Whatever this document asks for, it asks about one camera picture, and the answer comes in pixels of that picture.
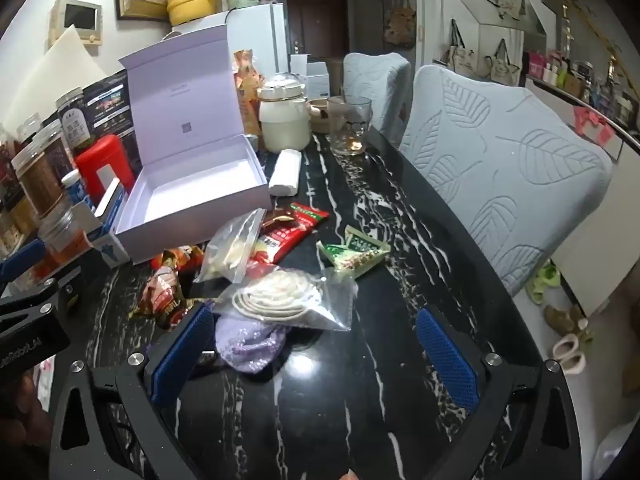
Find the long red snack packet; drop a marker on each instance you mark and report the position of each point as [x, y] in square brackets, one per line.
[290, 230]

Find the beige slippers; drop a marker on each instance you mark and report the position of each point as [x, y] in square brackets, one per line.
[570, 355]

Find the green triangular packet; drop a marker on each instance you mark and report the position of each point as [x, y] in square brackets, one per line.
[355, 255]

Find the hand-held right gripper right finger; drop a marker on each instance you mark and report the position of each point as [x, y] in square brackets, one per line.
[445, 360]

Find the white refrigerator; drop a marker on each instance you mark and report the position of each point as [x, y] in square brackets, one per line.
[255, 35]

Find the white carton blue figure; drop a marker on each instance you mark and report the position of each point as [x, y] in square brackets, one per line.
[112, 247]

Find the white cabinet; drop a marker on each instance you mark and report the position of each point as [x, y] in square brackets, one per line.
[590, 240]

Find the purple sachet pouch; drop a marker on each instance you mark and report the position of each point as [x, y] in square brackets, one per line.
[250, 347]

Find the small leaf-pattern covered chair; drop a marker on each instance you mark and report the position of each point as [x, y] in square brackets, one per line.
[375, 85]

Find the stack of white boxes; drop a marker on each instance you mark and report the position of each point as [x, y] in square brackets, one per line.
[312, 77]

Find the lilac gift box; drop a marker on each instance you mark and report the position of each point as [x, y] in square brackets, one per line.
[200, 195]

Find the plastic jar dark powder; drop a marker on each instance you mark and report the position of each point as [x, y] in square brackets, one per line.
[57, 147]

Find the red orange candy packet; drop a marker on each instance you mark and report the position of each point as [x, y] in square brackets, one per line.
[175, 258]
[165, 297]

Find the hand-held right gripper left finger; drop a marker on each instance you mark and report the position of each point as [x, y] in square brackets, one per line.
[180, 355]

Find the brown slippers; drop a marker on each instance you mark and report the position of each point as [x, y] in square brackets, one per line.
[562, 320]

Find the dark label plastic jar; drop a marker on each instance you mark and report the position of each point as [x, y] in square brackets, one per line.
[75, 120]

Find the dark wooden door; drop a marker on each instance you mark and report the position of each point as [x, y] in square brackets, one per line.
[317, 25]

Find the orange printed snack bag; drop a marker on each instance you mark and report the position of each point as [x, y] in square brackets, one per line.
[247, 85]

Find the blue and white box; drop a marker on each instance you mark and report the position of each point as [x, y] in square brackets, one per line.
[111, 202]

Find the beige wall intercom panel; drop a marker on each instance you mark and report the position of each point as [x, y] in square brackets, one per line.
[75, 20]

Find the plastic jar red contents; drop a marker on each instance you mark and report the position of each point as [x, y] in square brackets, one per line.
[7, 165]

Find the brown patterned tote bag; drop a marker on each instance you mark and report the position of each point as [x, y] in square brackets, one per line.
[400, 25]

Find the white tissue pack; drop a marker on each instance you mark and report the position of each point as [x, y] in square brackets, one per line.
[286, 172]

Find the small silver lid jar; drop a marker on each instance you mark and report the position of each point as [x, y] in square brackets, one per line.
[29, 127]

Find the tan ceramic bowl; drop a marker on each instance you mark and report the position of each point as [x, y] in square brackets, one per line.
[320, 117]

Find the blue tube white cap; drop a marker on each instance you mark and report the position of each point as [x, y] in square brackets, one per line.
[77, 190]

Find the yellow pot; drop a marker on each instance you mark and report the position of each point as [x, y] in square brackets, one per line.
[192, 5]

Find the green slippers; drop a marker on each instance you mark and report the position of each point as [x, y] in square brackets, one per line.
[542, 282]

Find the clear bag of white coils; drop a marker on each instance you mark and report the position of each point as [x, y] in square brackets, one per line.
[280, 297]

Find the red canister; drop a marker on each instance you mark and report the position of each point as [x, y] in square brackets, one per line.
[102, 165]

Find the row of small bottles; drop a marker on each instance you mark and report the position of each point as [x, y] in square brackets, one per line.
[575, 77]

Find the black printed box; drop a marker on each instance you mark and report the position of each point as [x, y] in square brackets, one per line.
[112, 110]

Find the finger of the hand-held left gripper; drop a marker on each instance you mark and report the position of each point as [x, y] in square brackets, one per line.
[25, 257]
[45, 292]

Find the plastic jar brown granules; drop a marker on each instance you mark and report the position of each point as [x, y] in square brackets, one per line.
[37, 185]

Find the clear glass cup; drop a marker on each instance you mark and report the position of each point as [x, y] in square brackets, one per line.
[350, 127]

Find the short jar amber contents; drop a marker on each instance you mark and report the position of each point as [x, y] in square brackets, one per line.
[65, 240]

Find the white foam board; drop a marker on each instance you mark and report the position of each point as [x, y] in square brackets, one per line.
[60, 75]

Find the clear zip bag white slices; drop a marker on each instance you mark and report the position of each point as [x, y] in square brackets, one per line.
[227, 255]

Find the white ceramic lidded jar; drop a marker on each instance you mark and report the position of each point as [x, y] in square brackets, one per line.
[285, 120]

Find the large leaf-pattern covered chair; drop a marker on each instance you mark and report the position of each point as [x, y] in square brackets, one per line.
[500, 170]

